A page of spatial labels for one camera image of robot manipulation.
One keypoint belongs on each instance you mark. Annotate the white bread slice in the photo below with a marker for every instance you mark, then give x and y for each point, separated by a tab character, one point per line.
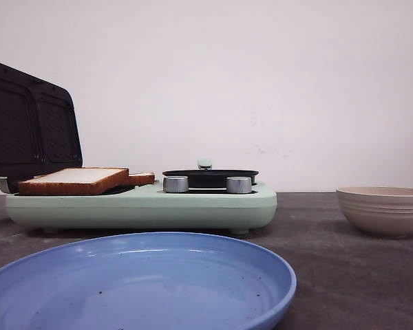
74	181
140	179

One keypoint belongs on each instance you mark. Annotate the breakfast maker hinged lid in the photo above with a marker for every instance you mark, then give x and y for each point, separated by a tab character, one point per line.
38	129

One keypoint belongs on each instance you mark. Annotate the beige ribbed bowl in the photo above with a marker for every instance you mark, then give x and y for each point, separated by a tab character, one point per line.
386	211

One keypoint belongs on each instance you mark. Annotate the mint green breakfast maker base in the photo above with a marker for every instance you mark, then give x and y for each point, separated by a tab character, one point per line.
149	207

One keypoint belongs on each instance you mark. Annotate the black round frying pan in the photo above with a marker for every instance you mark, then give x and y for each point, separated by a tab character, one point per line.
206	177

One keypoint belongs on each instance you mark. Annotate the right silver control knob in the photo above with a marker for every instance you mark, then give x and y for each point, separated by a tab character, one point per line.
238	185

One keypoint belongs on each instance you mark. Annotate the silver control knob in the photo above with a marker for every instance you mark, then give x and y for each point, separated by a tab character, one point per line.
176	184
238	185

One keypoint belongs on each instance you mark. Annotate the left silver control knob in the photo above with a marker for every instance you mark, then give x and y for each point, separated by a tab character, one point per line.
176	184

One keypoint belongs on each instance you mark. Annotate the blue round plate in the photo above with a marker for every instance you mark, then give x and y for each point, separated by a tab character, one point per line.
158	280

